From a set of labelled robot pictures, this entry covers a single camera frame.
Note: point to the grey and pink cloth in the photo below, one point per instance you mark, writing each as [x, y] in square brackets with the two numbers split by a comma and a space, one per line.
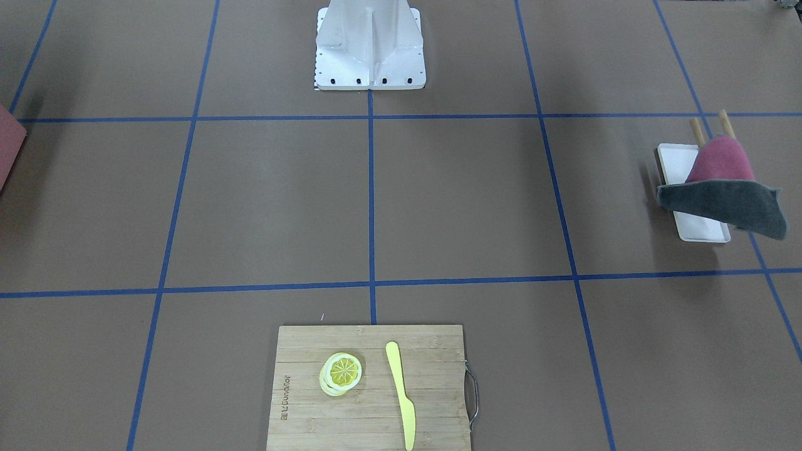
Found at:
[723, 187]

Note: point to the yellow lemon slices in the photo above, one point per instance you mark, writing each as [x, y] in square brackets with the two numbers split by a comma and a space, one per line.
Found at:
[340, 373]

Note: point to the bamboo cutting board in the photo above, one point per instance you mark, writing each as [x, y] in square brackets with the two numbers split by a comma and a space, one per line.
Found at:
[303, 417]

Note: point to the yellow plastic knife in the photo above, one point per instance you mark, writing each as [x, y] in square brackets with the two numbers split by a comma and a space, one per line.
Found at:
[406, 406]

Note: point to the white rectangular tray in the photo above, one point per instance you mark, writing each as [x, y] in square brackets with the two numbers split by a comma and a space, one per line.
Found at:
[675, 163]

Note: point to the wooden rack rod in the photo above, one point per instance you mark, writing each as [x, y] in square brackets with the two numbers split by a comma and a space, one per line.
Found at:
[726, 124]
[698, 132]

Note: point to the pink plastic bin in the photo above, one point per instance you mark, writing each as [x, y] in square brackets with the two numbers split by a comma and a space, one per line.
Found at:
[13, 135]

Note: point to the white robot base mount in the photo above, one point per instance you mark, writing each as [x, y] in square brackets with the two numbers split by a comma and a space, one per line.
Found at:
[369, 45]

